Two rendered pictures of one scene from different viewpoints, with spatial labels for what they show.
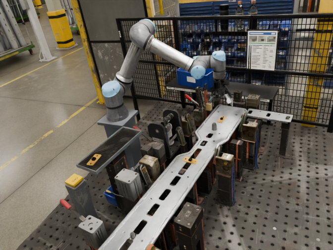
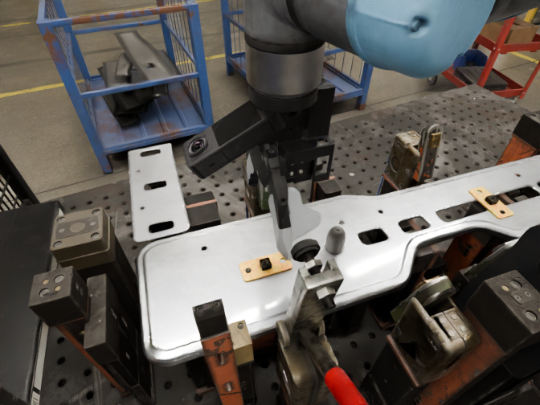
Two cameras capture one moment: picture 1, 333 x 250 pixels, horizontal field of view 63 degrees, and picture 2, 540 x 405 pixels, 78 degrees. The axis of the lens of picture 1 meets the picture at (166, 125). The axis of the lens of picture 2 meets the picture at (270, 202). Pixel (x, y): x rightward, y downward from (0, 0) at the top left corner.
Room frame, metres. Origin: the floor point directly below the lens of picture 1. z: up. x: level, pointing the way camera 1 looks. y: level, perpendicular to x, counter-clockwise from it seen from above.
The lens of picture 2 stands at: (1.80, -0.18, 1.47)
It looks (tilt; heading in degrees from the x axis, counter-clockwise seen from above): 45 degrees down; 216
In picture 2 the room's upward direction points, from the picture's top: straight up
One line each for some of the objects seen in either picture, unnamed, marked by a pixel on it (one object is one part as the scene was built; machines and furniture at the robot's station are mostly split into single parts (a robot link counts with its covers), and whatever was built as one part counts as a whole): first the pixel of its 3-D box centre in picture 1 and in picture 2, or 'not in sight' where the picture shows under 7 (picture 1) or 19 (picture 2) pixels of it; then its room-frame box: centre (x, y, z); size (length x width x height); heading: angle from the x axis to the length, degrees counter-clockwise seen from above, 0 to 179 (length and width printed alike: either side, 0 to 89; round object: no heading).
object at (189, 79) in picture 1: (196, 76); not in sight; (2.12, -0.31, 1.09); 0.30 x 0.17 x 0.13; 45
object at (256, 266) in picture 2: (221, 118); (265, 264); (1.54, -0.37, 1.01); 0.08 x 0.04 x 0.01; 144
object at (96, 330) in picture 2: (236, 119); (125, 348); (1.75, -0.54, 0.85); 0.12 x 0.03 x 0.30; 54
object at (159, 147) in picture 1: (160, 170); not in sight; (1.25, 0.08, 0.89); 0.13 x 0.11 x 0.38; 54
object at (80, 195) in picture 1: (87, 214); not in sight; (0.96, 0.46, 0.92); 0.08 x 0.08 x 0.44; 54
